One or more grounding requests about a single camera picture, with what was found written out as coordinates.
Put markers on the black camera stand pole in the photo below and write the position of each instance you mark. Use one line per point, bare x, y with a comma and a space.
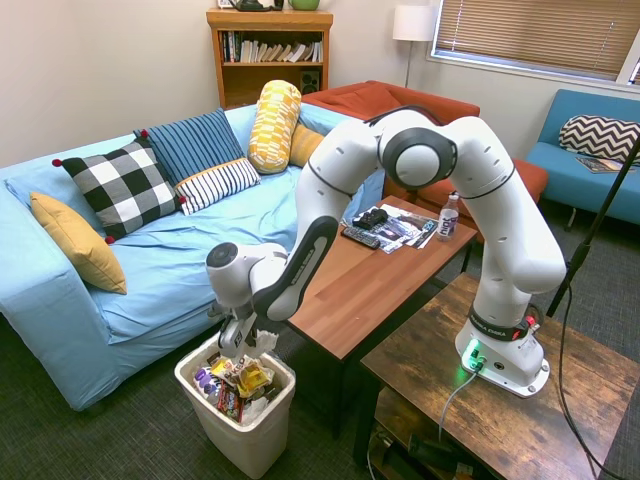
600, 215

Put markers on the brown wooden window blind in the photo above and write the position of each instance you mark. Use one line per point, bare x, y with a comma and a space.
525, 30

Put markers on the mustard yellow throw pillow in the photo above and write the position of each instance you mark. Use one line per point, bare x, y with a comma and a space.
305, 146
75, 245

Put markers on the wooden bookshelf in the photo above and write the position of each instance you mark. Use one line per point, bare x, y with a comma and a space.
270, 20

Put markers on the white navy striped pillow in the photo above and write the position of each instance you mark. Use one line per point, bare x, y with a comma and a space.
220, 182

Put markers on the black power adapter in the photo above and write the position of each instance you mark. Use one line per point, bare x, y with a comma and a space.
432, 450

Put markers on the beige plastic trash bin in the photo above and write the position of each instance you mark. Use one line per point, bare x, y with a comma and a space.
250, 445

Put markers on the white tissue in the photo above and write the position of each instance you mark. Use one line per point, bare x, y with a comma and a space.
265, 342

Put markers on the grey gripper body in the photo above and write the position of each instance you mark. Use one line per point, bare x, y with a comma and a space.
232, 335

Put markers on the black remote control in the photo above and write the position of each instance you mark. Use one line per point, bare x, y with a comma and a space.
360, 237

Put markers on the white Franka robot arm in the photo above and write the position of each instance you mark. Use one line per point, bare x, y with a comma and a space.
520, 240

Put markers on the black white checkered pillow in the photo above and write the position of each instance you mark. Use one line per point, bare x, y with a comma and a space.
120, 185

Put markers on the reddish wooden coffee table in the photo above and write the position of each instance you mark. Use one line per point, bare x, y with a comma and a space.
360, 290

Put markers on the dark spine book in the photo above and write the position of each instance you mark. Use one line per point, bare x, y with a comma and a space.
226, 47
236, 47

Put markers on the red black connector plug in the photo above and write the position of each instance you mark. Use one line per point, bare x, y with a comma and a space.
531, 322

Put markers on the white shade floor lamp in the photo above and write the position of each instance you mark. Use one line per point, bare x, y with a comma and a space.
415, 22

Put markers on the yellow patterned bolster pillow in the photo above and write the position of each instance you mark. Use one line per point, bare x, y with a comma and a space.
272, 125

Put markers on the dark photo cover magazine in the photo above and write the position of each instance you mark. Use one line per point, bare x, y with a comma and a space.
397, 231

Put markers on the clear plastic drink bottle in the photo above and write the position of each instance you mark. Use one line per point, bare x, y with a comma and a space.
447, 222

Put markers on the red candy wrapper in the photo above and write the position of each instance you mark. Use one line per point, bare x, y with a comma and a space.
231, 402

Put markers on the magazine with dark cover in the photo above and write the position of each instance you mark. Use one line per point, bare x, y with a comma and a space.
600, 165

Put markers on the black game controller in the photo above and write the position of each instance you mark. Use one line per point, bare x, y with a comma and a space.
370, 219

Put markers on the magazine with blue print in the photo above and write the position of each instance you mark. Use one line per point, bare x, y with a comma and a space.
426, 227

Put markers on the yellow chip bag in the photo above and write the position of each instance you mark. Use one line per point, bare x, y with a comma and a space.
252, 377

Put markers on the teal blue couch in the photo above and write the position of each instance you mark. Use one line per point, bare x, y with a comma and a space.
575, 190

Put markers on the white window frame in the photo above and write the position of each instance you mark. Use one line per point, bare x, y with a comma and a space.
500, 70

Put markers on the black object on bookshelf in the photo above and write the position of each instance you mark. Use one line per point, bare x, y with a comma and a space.
252, 5

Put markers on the light blue sofa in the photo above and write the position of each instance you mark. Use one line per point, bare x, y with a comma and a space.
175, 270

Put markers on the green round pot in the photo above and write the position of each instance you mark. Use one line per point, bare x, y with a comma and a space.
304, 4

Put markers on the white crumpled paper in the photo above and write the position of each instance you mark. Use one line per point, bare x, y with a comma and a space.
260, 407

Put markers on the white spine book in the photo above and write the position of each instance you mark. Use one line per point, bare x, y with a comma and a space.
246, 52
317, 52

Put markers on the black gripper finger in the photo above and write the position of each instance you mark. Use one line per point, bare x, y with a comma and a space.
252, 334
249, 354

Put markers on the blue striped pillow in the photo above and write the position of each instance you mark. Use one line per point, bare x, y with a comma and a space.
195, 140

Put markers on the purple snack wrapper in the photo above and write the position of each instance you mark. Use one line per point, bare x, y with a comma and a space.
205, 385

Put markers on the orange armchair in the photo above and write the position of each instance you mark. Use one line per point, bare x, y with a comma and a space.
380, 95

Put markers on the black bookshelf speaker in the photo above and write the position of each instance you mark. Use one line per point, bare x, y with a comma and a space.
310, 81

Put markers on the rustic brown side table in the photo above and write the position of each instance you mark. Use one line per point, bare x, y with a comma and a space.
525, 430

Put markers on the black white chevron pillow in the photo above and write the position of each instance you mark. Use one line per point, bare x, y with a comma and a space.
595, 135

